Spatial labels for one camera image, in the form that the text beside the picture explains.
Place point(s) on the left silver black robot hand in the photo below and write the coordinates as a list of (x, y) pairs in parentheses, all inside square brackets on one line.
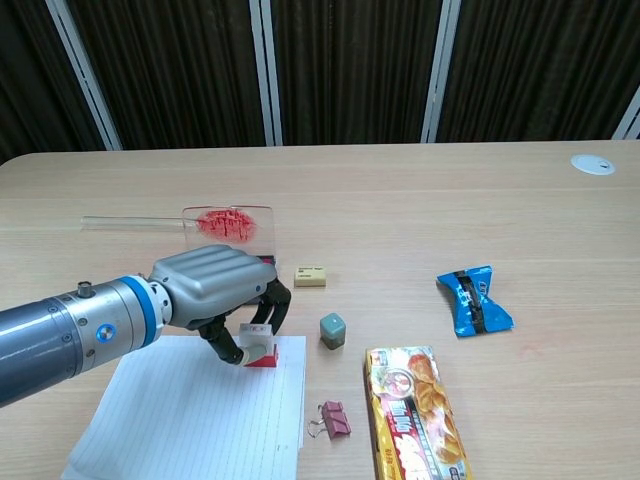
[(215, 285)]

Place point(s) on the yellow potato chip box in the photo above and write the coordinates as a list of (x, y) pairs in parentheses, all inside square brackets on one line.
[(415, 415)]

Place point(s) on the blue snack packet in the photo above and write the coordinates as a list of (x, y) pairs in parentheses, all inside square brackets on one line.
[(475, 302)]

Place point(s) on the red ink pad case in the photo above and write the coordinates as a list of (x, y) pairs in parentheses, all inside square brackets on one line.
[(227, 225)]

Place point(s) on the pink binder clip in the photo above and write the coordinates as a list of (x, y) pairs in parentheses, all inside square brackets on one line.
[(336, 420)]

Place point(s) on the small grey-green cube box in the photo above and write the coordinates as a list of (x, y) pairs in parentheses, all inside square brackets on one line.
[(332, 331)]

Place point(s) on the clear plastic ruler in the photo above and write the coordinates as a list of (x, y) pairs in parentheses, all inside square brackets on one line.
[(130, 223)]

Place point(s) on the white lined paper pad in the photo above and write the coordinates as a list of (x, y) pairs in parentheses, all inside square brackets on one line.
[(200, 425)]

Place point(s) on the white partition frame post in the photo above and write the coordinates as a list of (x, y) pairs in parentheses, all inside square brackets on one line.
[(440, 75), (267, 75), (85, 75), (631, 117)]

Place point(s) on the pale yellow eraser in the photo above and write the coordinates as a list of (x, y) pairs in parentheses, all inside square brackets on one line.
[(311, 276)]

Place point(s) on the black pleated curtain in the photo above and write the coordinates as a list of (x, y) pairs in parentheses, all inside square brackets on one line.
[(350, 60)]

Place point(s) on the red white stamp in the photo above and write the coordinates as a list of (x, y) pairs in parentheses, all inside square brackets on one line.
[(257, 332)]

